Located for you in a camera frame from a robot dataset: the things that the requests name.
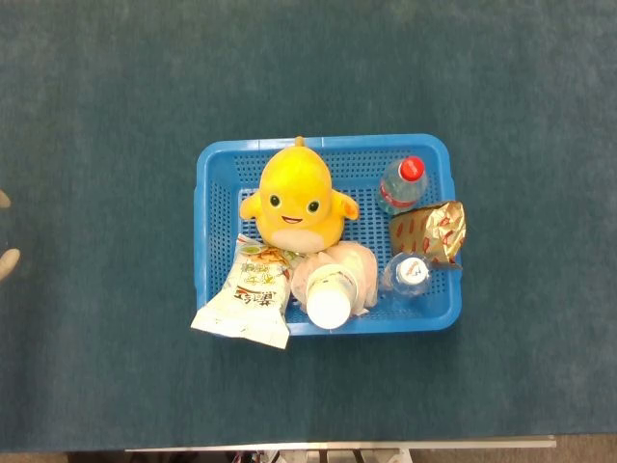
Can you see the white snack bag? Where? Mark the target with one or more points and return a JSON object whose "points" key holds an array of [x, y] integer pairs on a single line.
{"points": [[250, 299]]}

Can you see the yellow plush toy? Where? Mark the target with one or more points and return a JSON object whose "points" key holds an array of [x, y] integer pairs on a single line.
{"points": [[295, 193]]}

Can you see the white-capped clear water bottle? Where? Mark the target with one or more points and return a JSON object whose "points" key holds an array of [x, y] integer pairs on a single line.
{"points": [[410, 275]]}

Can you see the gold red snack bag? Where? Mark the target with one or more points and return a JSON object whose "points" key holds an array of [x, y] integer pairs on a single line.
{"points": [[429, 231]]}

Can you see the white paper cup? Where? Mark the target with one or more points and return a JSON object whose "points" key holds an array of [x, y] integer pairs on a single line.
{"points": [[328, 306]]}

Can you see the blue perforated plastic basket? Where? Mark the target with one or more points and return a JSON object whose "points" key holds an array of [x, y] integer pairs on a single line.
{"points": [[424, 318]]}

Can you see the teal table cloth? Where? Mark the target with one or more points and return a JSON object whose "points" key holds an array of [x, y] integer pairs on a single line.
{"points": [[96, 96]]}

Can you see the white table frame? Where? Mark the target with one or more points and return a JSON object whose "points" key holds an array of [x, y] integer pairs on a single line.
{"points": [[434, 443]]}

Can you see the red-capped clear water bottle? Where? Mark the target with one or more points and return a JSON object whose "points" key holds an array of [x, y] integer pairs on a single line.
{"points": [[402, 188]]}

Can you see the pale pink plastic bag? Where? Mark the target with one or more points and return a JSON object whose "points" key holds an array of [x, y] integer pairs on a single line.
{"points": [[364, 267]]}

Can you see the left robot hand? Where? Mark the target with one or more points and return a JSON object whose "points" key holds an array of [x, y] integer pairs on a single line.
{"points": [[7, 263]]}

